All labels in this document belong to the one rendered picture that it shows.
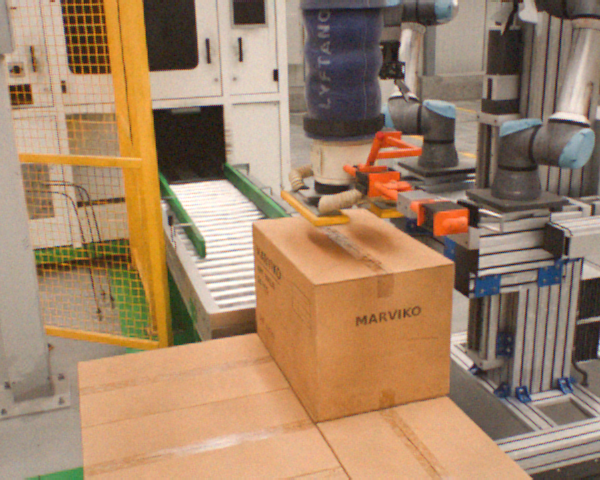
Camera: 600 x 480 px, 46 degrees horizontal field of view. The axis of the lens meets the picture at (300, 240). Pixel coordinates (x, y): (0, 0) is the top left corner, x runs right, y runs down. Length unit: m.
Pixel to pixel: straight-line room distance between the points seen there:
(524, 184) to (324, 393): 0.86
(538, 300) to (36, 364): 2.07
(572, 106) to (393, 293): 0.74
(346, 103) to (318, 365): 0.69
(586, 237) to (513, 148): 0.34
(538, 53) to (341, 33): 0.75
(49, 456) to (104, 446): 1.04
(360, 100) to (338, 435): 0.88
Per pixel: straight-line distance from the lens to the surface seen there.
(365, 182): 1.76
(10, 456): 3.04
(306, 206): 1.97
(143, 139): 3.05
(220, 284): 2.88
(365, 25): 1.90
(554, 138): 2.14
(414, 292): 1.90
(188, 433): 1.95
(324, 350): 1.86
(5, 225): 3.05
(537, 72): 2.40
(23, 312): 3.17
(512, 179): 2.21
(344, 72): 1.89
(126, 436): 1.98
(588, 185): 2.61
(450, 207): 1.48
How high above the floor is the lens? 1.60
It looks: 18 degrees down
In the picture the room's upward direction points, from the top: 2 degrees counter-clockwise
